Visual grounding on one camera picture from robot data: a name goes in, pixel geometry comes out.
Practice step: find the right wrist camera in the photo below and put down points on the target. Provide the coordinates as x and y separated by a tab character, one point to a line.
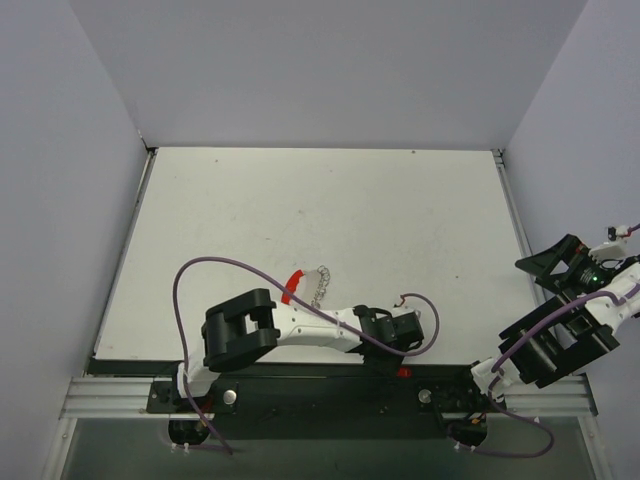
614	248

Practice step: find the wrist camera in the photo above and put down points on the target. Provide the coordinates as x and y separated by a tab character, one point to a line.
404	310
614	248

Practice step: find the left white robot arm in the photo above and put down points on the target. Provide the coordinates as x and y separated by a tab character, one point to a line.
239	332

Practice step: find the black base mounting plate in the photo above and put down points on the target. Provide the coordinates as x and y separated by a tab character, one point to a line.
288	401

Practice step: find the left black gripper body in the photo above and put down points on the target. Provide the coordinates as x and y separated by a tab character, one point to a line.
382	330

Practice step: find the metal chain keyring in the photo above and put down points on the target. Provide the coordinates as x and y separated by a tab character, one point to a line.
313	285

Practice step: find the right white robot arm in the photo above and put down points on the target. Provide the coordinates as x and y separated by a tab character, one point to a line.
593	292

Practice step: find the aluminium frame rail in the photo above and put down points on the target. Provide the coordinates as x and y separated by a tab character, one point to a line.
106	398

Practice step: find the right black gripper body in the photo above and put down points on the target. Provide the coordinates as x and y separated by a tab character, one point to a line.
570	265

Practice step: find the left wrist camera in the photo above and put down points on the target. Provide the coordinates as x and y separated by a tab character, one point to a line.
404	310

